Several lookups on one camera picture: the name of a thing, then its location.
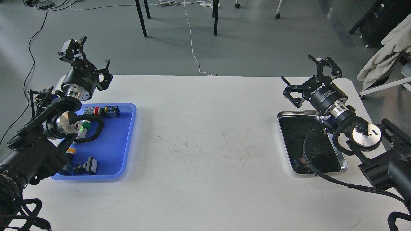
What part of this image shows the white chair frame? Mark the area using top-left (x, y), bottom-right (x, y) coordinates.
top-left (358, 62), bottom-right (411, 100)

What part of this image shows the red push button switch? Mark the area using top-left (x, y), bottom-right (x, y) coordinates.
top-left (84, 106), bottom-right (120, 119)

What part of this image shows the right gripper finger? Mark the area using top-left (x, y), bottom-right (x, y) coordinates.
top-left (308, 54), bottom-right (343, 84)
top-left (281, 76), bottom-right (311, 108)

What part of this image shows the blue plastic tray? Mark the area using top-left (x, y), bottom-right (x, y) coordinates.
top-left (51, 103), bottom-right (137, 180)

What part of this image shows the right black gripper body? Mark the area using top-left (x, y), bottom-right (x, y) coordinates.
top-left (304, 76), bottom-right (348, 116)

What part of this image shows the silver metal tray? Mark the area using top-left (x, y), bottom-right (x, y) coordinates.
top-left (277, 111), bottom-right (348, 177)

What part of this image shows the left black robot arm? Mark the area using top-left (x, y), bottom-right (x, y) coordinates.
top-left (0, 37), bottom-right (113, 231)

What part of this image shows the black square button switch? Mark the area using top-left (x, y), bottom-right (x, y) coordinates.
top-left (73, 156), bottom-right (98, 175)

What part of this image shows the beige cloth on chair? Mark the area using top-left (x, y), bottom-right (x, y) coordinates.
top-left (357, 15), bottom-right (411, 90)

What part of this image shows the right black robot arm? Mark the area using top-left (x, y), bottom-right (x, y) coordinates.
top-left (280, 54), bottom-right (410, 211)

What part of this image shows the black cabinet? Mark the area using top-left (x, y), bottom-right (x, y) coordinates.
top-left (348, 0), bottom-right (411, 48)

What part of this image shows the black table leg left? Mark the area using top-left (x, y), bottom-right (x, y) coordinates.
top-left (135, 0), bottom-right (151, 37)

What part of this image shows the white floor cable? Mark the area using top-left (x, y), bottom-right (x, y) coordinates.
top-left (157, 0), bottom-right (221, 77)

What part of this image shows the black floor cable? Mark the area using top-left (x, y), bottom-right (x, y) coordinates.
top-left (0, 0), bottom-right (77, 145)

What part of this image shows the green push button switch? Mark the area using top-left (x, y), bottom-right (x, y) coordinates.
top-left (77, 120), bottom-right (92, 139)

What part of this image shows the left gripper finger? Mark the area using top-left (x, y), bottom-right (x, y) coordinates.
top-left (96, 59), bottom-right (113, 91)
top-left (58, 36), bottom-right (89, 69)

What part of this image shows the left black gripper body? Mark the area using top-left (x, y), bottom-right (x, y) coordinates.
top-left (61, 60), bottom-right (99, 101)

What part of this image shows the black table leg right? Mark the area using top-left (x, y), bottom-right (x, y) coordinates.
top-left (212, 0), bottom-right (220, 36)

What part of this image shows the yellow push button switch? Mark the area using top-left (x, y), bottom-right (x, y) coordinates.
top-left (65, 144), bottom-right (77, 160)

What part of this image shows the black table leg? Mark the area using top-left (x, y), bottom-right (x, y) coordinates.
top-left (135, 0), bottom-right (151, 37)
top-left (212, 0), bottom-right (220, 36)

